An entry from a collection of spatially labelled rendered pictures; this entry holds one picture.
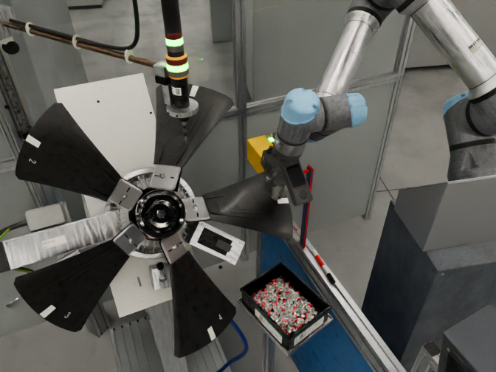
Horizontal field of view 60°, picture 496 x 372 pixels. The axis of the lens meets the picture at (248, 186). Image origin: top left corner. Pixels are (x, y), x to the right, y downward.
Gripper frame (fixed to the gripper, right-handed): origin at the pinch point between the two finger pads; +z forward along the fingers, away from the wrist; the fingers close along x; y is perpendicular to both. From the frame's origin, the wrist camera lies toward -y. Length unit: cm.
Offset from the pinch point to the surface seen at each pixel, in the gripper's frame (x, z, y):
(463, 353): -7, -23, -52
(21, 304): 92, 112, 45
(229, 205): 13.5, -0.2, 2.2
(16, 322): 98, 122, 42
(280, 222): 1.9, 1.4, -6.3
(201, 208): 20.7, 0.2, 4.0
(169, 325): 34, 60, -4
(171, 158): 24.7, -8.3, 15.8
